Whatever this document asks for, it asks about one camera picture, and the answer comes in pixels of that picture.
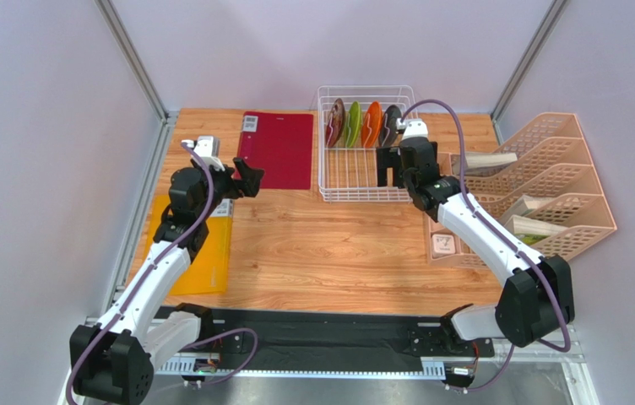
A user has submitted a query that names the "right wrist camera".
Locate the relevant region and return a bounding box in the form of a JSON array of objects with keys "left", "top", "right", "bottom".
[{"left": 396, "top": 118, "right": 429, "bottom": 141}]

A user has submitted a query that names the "white wire dish rack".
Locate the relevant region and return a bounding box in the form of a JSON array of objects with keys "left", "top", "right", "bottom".
[{"left": 314, "top": 84, "right": 416, "bottom": 203}]

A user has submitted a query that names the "small white box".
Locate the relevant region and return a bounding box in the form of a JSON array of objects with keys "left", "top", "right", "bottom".
[{"left": 430, "top": 233, "right": 457, "bottom": 258}]

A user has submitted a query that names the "orange plate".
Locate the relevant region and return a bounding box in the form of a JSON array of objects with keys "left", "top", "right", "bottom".
[{"left": 361, "top": 101, "right": 383, "bottom": 149}]

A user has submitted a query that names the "yellow folder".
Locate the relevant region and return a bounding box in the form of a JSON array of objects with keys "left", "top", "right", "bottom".
[{"left": 169, "top": 199, "right": 234, "bottom": 296}]

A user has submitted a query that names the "green plate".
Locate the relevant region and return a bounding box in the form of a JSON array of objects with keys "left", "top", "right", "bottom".
[{"left": 343, "top": 101, "right": 362, "bottom": 148}]

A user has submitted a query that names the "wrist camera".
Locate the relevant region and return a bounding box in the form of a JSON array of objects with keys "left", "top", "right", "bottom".
[
  {"left": 396, "top": 118, "right": 429, "bottom": 141},
  {"left": 181, "top": 135, "right": 225, "bottom": 171}
]

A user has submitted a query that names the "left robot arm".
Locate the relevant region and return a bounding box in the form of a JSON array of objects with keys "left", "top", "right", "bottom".
[{"left": 65, "top": 157, "right": 264, "bottom": 404}]

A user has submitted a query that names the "pink file organizer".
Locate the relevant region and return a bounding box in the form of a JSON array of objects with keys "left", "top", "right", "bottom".
[{"left": 423, "top": 112, "right": 618, "bottom": 276}]

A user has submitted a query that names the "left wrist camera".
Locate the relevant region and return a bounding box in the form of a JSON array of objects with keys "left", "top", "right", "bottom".
[{"left": 181, "top": 135, "right": 225, "bottom": 171}]

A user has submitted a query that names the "black base mat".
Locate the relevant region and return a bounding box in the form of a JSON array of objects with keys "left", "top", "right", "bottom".
[{"left": 151, "top": 305, "right": 496, "bottom": 373}]

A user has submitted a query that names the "dark grey plate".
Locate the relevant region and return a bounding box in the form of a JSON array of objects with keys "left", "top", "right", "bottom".
[{"left": 377, "top": 105, "right": 402, "bottom": 147}]

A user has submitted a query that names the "book in upper slot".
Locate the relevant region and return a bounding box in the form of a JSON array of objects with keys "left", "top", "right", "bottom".
[{"left": 450, "top": 152, "right": 518, "bottom": 177}]

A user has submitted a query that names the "red floral plate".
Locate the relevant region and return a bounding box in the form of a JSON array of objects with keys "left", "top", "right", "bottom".
[{"left": 324, "top": 98, "right": 345, "bottom": 148}]

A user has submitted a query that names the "book in middle slot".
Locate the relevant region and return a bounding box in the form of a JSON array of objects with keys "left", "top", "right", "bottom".
[{"left": 498, "top": 195, "right": 554, "bottom": 224}]

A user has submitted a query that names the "red folder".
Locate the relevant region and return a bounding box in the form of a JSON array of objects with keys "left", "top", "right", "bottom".
[{"left": 237, "top": 111, "right": 313, "bottom": 190}]

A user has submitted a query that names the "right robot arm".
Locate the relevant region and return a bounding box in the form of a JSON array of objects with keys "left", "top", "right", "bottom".
[{"left": 376, "top": 137, "right": 574, "bottom": 353}]

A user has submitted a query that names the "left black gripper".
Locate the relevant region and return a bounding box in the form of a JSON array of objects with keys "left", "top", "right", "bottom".
[{"left": 193, "top": 157, "right": 264, "bottom": 221}]

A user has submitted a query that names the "aluminium rail frame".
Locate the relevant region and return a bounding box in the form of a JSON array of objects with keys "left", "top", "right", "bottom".
[{"left": 57, "top": 0, "right": 602, "bottom": 405}]

